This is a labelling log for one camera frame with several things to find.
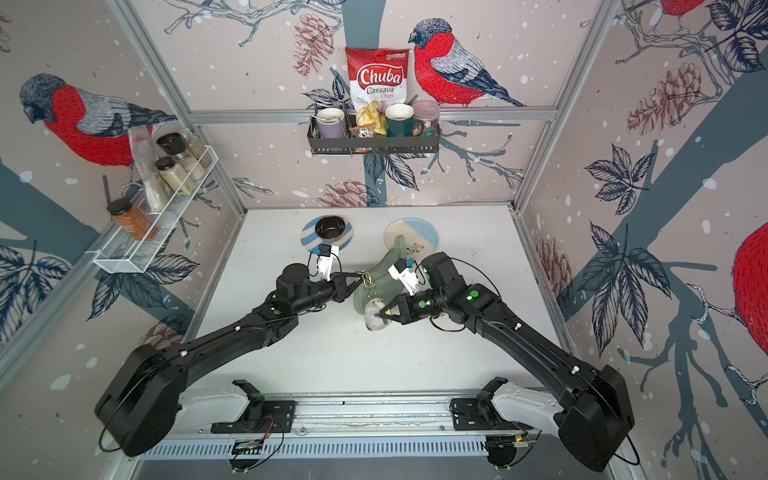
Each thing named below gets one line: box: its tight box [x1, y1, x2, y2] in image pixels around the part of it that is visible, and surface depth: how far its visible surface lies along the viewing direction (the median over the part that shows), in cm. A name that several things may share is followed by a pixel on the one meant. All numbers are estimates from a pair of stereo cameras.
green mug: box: [385, 103, 424, 137], surface depth 85 cm
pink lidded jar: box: [412, 99, 440, 137], surface depth 87 cm
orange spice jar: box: [107, 198, 160, 241], surface depth 68 cm
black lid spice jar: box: [154, 156, 196, 196], surface depth 79 cm
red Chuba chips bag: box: [345, 47, 411, 111], surface depth 81 cm
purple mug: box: [316, 107, 346, 139], surface depth 84 cm
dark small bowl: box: [314, 216, 346, 242], surface depth 110 cm
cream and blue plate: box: [384, 217, 439, 263], surface depth 113 cm
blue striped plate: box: [300, 216, 355, 250], surface depth 113 cm
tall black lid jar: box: [156, 132, 205, 181], surface depth 82 cm
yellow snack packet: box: [356, 100, 387, 135], surface depth 86 cm
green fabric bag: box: [353, 235, 413, 314], surface depth 87 cm
